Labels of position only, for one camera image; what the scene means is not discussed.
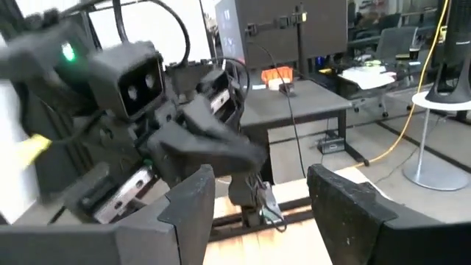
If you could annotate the white papers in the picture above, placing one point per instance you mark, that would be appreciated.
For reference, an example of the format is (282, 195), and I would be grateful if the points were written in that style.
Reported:
(368, 77)

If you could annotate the grey desk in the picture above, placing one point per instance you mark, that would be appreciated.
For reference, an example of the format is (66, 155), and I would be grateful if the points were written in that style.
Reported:
(294, 99)

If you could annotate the grey monitor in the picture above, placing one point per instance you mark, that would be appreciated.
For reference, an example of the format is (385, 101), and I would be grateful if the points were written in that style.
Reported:
(324, 37)

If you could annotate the black aluminium rig frame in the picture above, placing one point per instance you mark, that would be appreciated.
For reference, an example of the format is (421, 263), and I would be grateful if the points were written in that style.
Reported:
(298, 215)

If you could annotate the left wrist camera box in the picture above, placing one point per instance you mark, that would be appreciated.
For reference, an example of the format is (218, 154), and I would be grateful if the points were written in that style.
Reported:
(129, 84)

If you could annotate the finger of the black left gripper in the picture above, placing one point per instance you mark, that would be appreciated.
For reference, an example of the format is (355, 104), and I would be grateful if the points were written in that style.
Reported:
(221, 127)
(202, 154)

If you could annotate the orange box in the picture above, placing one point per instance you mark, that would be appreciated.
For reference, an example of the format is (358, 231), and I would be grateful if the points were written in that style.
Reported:
(276, 74)

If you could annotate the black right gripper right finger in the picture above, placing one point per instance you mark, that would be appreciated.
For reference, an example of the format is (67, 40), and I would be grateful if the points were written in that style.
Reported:
(386, 243)

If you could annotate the black floor power box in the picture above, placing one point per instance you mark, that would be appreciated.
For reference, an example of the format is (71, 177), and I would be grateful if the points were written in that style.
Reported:
(331, 145)

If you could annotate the grey office chair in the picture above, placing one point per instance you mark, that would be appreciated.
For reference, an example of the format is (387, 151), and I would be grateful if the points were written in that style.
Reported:
(395, 44)

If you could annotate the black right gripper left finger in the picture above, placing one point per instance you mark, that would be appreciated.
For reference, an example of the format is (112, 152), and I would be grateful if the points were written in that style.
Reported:
(110, 246)

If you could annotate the round base pole stand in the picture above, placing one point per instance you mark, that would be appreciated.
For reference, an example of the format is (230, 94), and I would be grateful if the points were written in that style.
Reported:
(434, 176)

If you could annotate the black tower fan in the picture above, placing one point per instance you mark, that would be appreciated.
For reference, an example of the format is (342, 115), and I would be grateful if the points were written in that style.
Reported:
(456, 55)

